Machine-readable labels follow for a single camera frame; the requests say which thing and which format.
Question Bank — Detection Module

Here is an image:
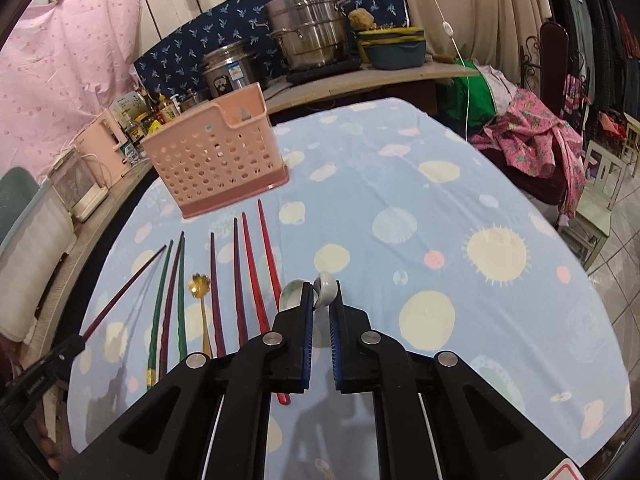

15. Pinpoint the dark wooden chair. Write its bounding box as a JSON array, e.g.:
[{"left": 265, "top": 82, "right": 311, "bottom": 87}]
[{"left": 520, "top": 22, "right": 570, "bottom": 116}]

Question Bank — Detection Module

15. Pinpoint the dark red chopstick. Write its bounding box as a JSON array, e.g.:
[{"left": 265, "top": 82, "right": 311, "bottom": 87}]
[
  {"left": 158, "top": 231, "right": 184, "bottom": 379},
  {"left": 209, "top": 232, "right": 227, "bottom": 358},
  {"left": 233, "top": 219, "right": 248, "bottom": 347},
  {"left": 81, "top": 245, "right": 167, "bottom": 341}
]

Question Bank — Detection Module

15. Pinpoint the white power cord switch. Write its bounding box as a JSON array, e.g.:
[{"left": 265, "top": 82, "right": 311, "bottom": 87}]
[{"left": 433, "top": 0, "right": 471, "bottom": 141}]

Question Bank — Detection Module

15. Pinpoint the steel rice cooker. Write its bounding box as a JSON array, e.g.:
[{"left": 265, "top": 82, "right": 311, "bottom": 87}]
[{"left": 201, "top": 40, "right": 259, "bottom": 99}]

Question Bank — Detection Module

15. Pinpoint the gold flower spoon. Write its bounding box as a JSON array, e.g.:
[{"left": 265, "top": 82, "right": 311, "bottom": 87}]
[{"left": 188, "top": 273, "right": 213, "bottom": 358}]

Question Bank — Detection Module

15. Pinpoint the person's left hand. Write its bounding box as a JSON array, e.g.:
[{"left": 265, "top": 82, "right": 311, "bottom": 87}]
[{"left": 36, "top": 422, "right": 67, "bottom": 474}]

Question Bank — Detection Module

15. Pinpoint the pink dotted curtain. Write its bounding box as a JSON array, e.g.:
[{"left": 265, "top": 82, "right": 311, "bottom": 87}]
[{"left": 0, "top": 0, "right": 141, "bottom": 180}]

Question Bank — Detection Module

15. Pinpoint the pink perforated utensil holder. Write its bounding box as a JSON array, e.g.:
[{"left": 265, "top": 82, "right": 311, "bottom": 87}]
[{"left": 142, "top": 84, "right": 288, "bottom": 219}]

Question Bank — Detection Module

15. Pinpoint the beige curtain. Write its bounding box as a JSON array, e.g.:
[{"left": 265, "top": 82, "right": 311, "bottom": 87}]
[{"left": 406, "top": 0, "right": 552, "bottom": 84}]

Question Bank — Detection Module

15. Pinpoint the white ribbed storage bin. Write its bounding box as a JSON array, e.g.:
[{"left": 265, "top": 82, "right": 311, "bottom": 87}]
[{"left": 1, "top": 167, "right": 75, "bottom": 342}]

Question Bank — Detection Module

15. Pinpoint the green chopstick gold band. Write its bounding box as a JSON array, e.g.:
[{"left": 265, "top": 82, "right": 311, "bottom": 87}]
[{"left": 177, "top": 232, "right": 188, "bottom": 360}]

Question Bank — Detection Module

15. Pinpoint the pink kettle appliance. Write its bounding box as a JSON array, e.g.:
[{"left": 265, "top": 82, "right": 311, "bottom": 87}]
[{"left": 73, "top": 110, "right": 131, "bottom": 188}]

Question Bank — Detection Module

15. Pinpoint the pink floral cloth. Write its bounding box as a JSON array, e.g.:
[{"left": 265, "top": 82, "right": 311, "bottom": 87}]
[{"left": 471, "top": 88, "right": 586, "bottom": 219}]

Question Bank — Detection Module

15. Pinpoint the condiment bottles group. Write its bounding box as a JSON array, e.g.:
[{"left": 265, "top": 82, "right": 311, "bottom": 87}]
[{"left": 110, "top": 89, "right": 180, "bottom": 158}]

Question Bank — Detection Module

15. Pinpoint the white small stool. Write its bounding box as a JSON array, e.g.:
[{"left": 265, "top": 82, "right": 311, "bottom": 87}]
[{"left": 560, "top": 141, "right": 627, "bottom": 270}]

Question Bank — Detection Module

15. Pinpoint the light blue patterned tablecloth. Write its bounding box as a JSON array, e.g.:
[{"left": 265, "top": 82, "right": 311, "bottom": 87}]
[{"left": 67, "top": 99, "right": 631, "bottom": 464}]

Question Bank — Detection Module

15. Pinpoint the bright red chopstick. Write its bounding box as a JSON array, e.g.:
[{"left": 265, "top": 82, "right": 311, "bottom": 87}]
[
  {"left": 257, "top": 200, "right": 282, "bottom": 310},
  {"left": 242, "top": 212, "right": 270, "bottom": 334}
]

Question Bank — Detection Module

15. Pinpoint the green bag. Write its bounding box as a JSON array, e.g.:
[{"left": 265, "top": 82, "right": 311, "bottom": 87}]
[{"left": 438, "top": 74, "right": 496, "bottom": 128}]

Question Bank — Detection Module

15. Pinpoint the dark teal lunch box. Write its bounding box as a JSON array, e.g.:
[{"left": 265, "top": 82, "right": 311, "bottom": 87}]
[{"left": 358, "top": 27, "right": 426, "bottom": 70}]

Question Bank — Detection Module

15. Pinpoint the stacked steel steamer pot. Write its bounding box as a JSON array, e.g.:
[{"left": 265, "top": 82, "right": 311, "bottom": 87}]
[{"left": 265, "top": 0, "right": 350, "bottom": 70}]

